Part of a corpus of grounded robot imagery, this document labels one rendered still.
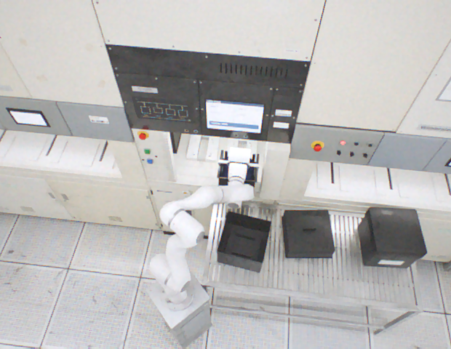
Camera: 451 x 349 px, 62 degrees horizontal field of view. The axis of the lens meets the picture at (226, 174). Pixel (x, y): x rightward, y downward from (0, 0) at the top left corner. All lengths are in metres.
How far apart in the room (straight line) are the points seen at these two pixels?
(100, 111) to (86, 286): 1.65
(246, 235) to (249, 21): 1.36
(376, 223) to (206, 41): 1.43
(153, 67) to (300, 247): 1.34
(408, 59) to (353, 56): 0.21
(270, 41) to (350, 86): 0.43
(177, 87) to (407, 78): 1.02
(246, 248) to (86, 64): 1.40
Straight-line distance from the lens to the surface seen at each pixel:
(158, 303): 2.34
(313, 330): 3.13
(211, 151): 2.62
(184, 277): 1.91
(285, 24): 1.56
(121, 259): 3.31
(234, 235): 2.44
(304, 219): 2.44
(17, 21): 1.90
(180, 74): 1.78
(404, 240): 2.40
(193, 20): 1.58
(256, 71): 1.72
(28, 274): 3.53
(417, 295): 2.59
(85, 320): 3.23
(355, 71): 1.74
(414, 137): 2.09
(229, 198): 1.85
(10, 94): 2.29
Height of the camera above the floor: 3.00
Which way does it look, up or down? 57 degrees down
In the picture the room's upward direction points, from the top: 1 degrees clockwise
